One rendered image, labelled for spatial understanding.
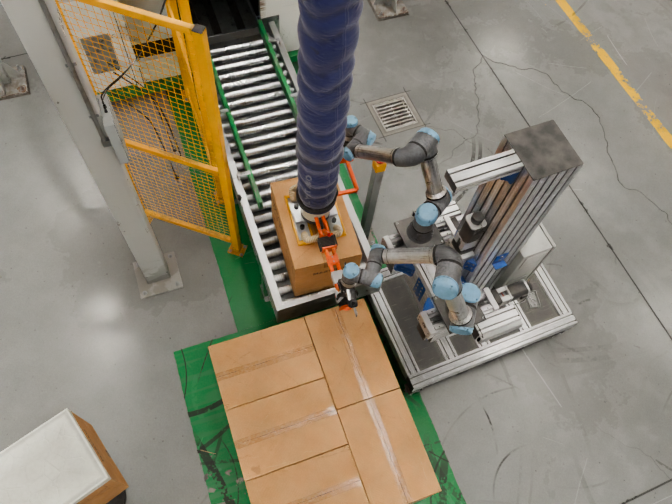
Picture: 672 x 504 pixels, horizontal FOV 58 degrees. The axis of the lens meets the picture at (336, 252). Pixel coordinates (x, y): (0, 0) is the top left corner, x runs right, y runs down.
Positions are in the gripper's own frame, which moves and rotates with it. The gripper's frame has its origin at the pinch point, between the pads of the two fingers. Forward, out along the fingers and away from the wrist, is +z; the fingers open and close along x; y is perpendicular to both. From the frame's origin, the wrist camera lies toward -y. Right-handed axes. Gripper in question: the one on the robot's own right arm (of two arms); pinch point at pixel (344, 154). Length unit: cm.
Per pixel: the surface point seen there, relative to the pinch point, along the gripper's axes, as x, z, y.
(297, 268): -44, 13, 60
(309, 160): -33, -58, 38
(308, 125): -34, -84, 37
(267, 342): -69, 53, 85
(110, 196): -135, -8, 3
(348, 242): -12, 13, 51
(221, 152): -71, -16, -6
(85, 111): -128, -76, 2
